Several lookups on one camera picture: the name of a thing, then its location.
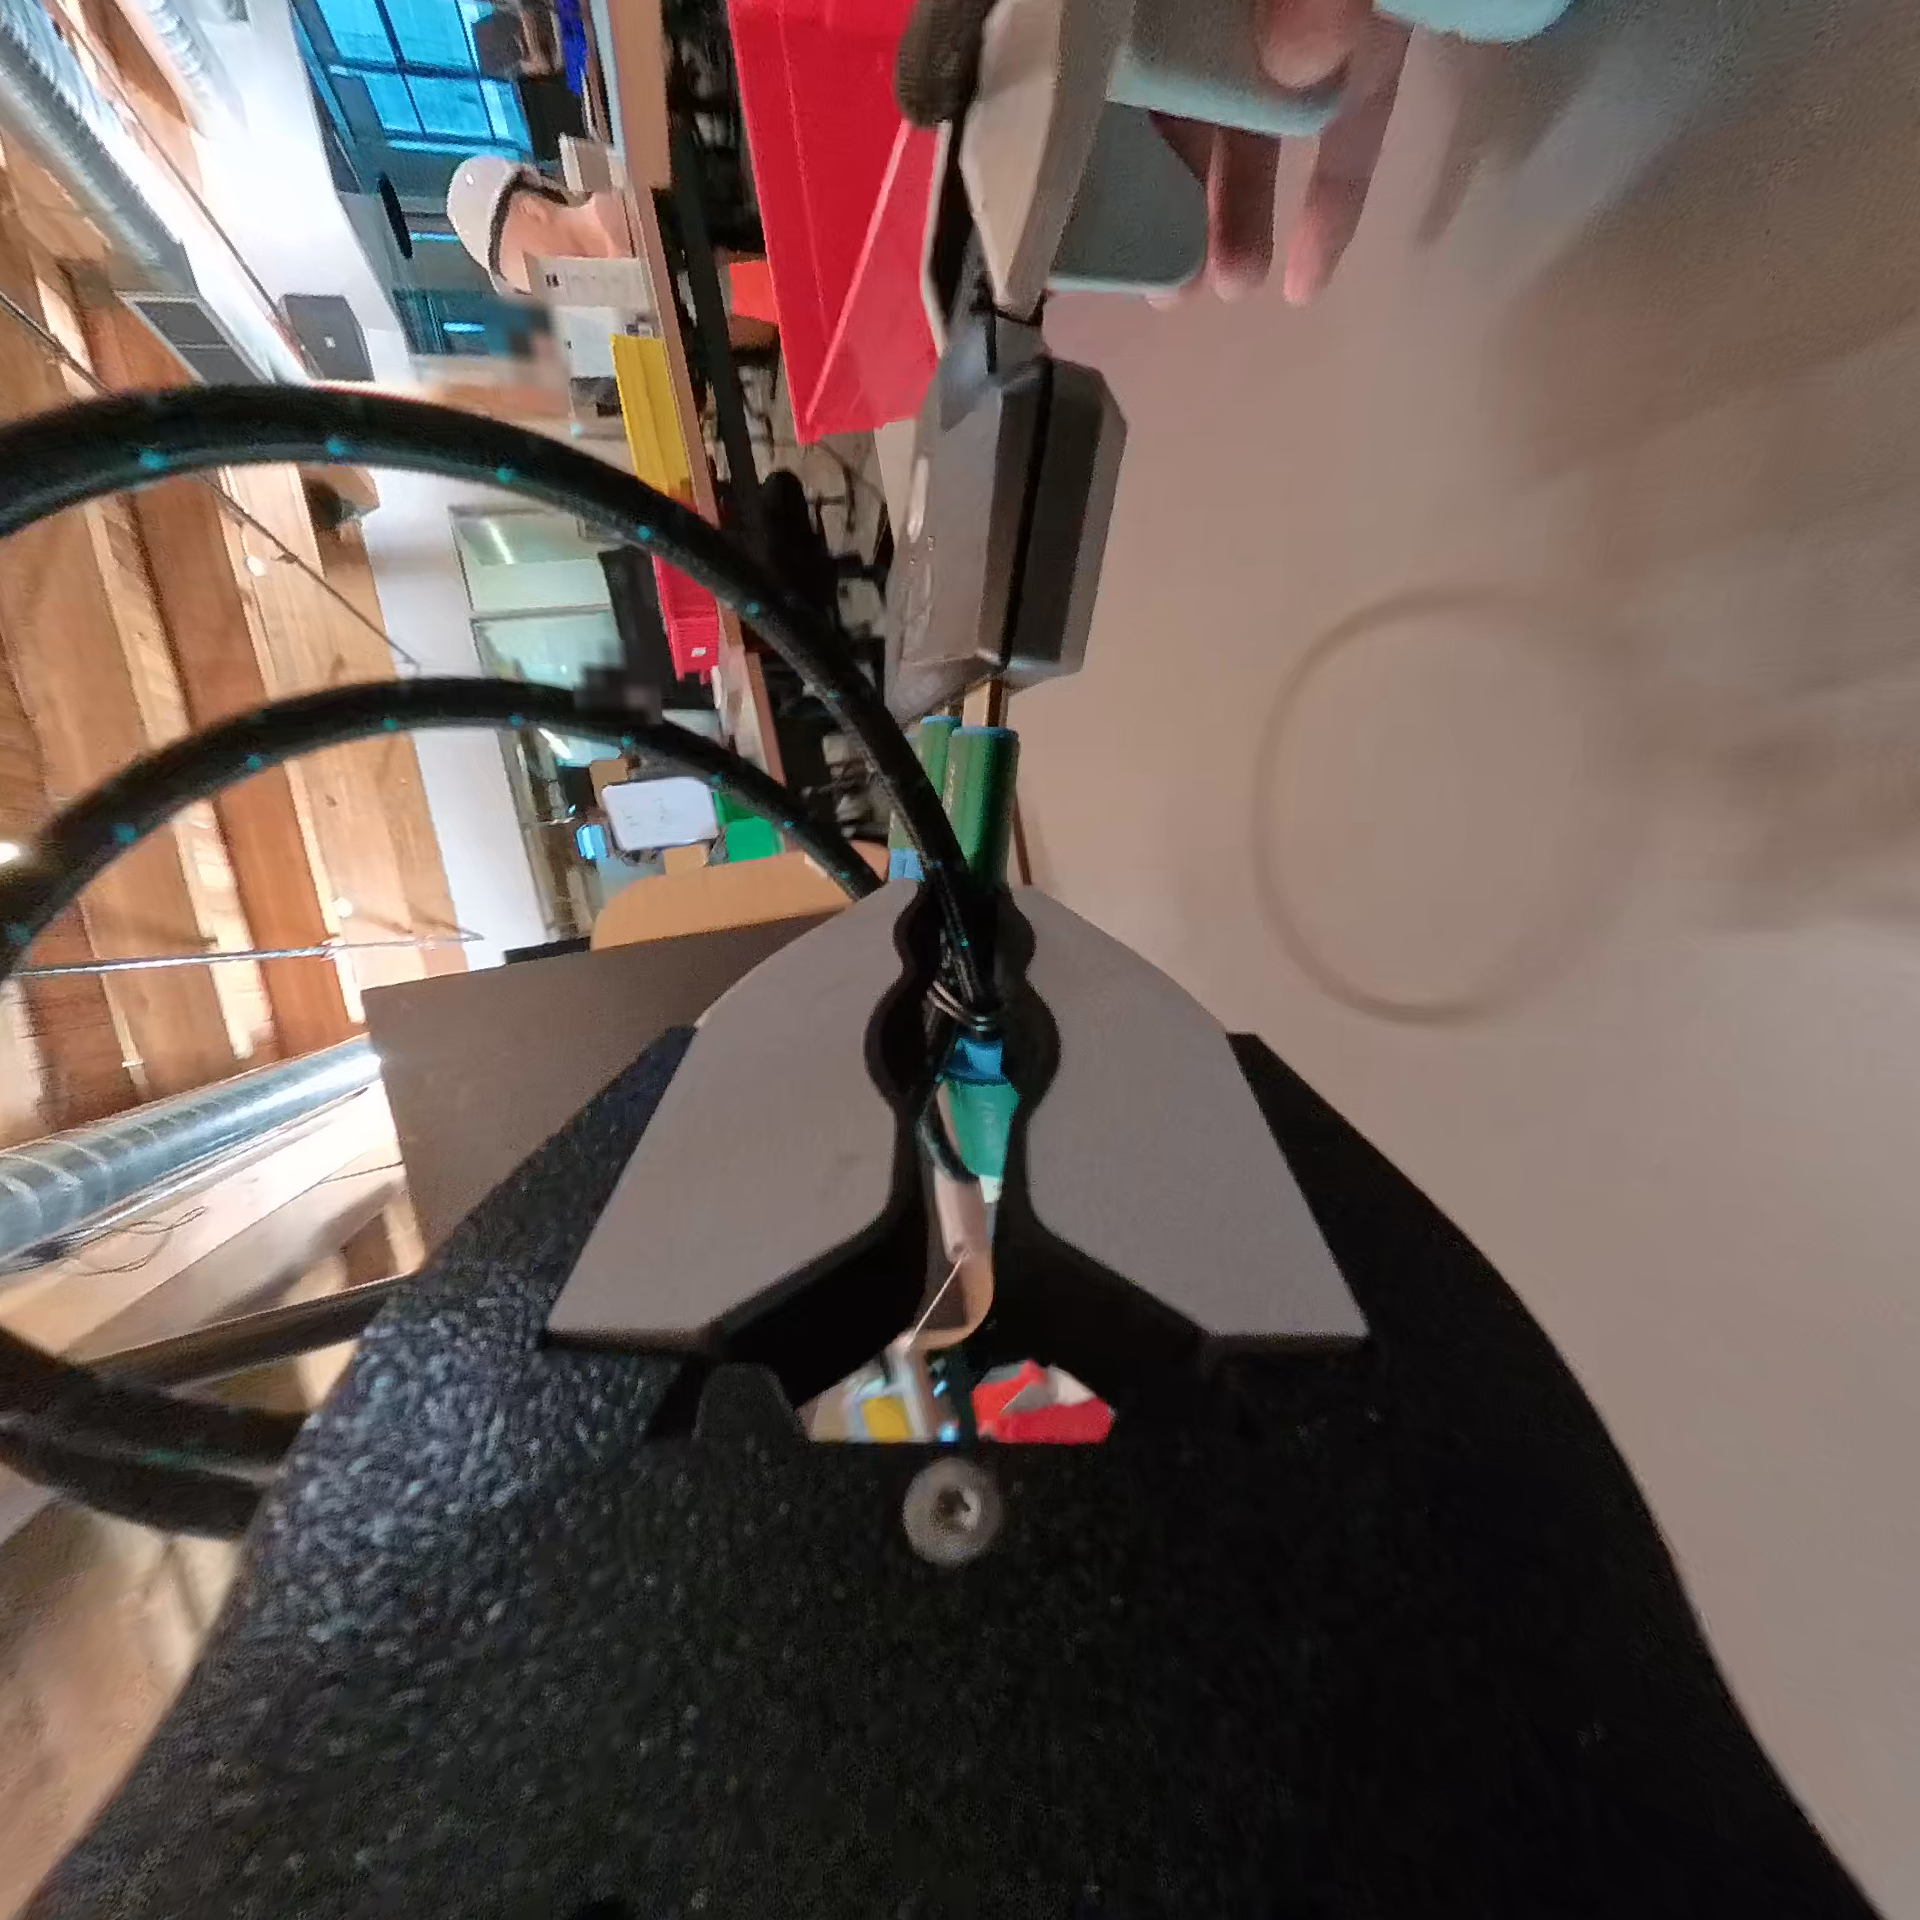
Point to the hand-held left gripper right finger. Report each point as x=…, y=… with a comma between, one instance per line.
x=1187, y=1155

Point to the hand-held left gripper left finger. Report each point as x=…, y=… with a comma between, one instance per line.
x=751, y=1140

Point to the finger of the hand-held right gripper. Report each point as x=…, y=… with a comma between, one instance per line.
x=1036, y=150

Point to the red plastic bin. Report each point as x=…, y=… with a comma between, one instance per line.
x=824, y=196

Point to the black usb hub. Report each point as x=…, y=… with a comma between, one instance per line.
x=1050, y=511

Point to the grey desk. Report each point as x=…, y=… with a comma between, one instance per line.
x=1502, y=1275

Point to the person's right hand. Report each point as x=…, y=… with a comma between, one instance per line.
x=1247, y=210

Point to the green storage bin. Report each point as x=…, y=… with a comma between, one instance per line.
x=746, y=822

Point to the yellow storage bin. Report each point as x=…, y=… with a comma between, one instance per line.
x=644, y=404

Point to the small red storage bin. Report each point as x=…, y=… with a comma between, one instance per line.
x=683, y=600

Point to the silver air duct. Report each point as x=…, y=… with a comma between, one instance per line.
x=181, y=1140
x=76, y=136

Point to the black wall speaker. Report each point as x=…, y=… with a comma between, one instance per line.
x=327, y=333

